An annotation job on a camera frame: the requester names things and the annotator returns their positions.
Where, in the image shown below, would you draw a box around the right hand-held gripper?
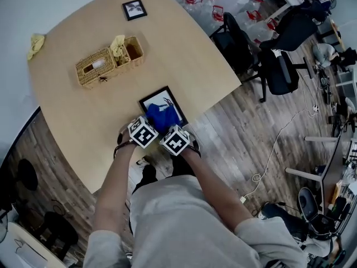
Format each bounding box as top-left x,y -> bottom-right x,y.
158,124 -> 191,157

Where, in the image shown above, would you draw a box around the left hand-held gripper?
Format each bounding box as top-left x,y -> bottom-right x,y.
127,115 -> 160,150

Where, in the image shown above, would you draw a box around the blue cloth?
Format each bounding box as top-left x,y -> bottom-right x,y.
146,103 -> 181,135

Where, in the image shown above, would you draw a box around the large black picture frame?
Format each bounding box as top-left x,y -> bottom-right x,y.
138,85 -> 189,128

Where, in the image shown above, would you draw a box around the person's right forearm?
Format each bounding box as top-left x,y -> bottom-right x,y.
181,146 -> 253,231

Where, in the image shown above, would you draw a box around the person's left forearm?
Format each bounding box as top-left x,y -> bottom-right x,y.
91,138 -> 137,236

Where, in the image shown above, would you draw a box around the knotted yellow cloth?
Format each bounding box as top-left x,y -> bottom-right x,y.
110,34 -> 127,57

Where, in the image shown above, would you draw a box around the crumpled yellow cloth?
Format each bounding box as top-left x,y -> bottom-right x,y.
26,33 -> 46,61

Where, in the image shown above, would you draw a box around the person's right leg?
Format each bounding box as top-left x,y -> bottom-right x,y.
170,154 -> 196,179

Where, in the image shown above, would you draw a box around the person's leg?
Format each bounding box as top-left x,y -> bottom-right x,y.
170,154 -> 196,179
132,156 -> 158,194

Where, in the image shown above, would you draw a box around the person's left leg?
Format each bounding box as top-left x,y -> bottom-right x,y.
132,156 -> 158,194

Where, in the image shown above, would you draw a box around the woven wicker tissue box organizer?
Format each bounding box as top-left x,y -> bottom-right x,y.
75,36 -> 146,88

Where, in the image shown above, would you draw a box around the person's grey shirt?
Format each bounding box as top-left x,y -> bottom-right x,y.
83,174 -> 307,268

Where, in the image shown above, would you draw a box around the black office chair with jacket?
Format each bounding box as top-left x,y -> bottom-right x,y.
210,12 -> 262,75

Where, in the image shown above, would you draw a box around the black round stool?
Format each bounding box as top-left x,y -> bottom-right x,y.
17,158 -> 38,192

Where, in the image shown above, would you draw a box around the black low stool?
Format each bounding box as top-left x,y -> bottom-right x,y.
41,211 -> 80,260

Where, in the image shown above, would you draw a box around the group of clear water jugs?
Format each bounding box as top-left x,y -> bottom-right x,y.
180,0 -> 279,46

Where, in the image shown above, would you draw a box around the black open case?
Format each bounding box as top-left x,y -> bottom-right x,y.
297,187 -> 339,241

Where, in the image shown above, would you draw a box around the black desk with white legs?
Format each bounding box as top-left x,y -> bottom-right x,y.
285,135 -> 344,215

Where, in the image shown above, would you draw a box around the white round table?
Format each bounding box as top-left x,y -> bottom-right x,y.
0,221 -> 67,268

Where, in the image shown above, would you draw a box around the grey bag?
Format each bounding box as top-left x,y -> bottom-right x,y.
312,43 -> 340,67

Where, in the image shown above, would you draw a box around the right dark wrist strap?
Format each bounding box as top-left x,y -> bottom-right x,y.
189,140 -> 202,158

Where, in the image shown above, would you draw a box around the left brown wrist strap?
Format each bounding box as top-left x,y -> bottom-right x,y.
113,132 -> 135,159

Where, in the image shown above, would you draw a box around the white cable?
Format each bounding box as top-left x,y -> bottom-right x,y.
240,74 -> 321,199

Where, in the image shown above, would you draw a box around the small black picture frame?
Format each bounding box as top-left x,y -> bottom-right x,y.
122,0 -> 148,22

